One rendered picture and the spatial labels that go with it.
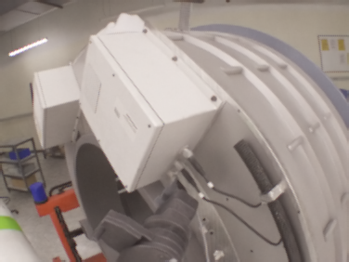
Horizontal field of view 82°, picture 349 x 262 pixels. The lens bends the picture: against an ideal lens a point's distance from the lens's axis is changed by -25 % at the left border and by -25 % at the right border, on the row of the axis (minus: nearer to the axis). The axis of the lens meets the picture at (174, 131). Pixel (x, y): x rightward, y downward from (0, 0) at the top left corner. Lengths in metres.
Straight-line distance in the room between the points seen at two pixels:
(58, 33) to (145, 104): 7.06
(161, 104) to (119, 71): 0.09
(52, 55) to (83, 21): 1.34
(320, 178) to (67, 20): 7.11
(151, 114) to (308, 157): 0.29
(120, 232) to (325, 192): 0.36
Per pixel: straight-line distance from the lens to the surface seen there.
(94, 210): 1.28
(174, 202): 0.40
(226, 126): 0.41
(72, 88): 0.95
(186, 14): 0.66
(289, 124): 0.48
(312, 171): 0.47
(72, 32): 7.08
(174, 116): 0.35
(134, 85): 0.38
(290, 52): 0.80
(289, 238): 0.39
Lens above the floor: 1.71
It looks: 13 degrees down
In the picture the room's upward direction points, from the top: 8 degrees counter-clockwise
